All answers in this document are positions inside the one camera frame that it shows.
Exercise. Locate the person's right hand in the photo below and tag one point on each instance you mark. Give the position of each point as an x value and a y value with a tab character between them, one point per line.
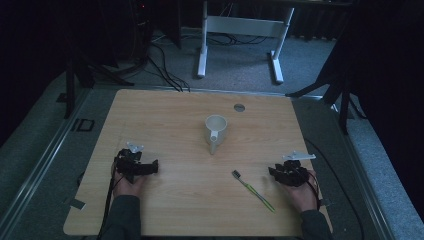
305	196

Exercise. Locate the grey round table grommet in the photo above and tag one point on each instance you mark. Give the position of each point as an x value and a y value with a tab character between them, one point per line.
239	107

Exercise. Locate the metal floor rail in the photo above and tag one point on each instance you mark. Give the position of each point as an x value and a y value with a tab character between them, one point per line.
40	166
363	186

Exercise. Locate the white cup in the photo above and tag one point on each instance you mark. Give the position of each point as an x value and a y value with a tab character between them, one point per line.
216	130

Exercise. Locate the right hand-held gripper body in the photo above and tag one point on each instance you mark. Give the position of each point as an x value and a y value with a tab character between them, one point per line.
295	173

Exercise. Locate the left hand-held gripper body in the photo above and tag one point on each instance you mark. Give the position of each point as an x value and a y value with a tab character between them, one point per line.
128	163

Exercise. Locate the grey tape piece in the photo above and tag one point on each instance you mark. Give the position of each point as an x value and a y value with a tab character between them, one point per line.
75	203

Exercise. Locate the white metal desk frame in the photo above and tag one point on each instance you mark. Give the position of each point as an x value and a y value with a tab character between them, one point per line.
245	26

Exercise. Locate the green toothbrush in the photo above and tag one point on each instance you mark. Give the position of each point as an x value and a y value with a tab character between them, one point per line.
255	192

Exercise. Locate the black tripod stand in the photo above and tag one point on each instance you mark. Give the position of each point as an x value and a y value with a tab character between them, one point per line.
70	86
343	103

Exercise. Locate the black computer tower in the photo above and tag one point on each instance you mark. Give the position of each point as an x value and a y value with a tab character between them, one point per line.
141	30

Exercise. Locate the person's left hand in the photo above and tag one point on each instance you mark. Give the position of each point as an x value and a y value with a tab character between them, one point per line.
128	187

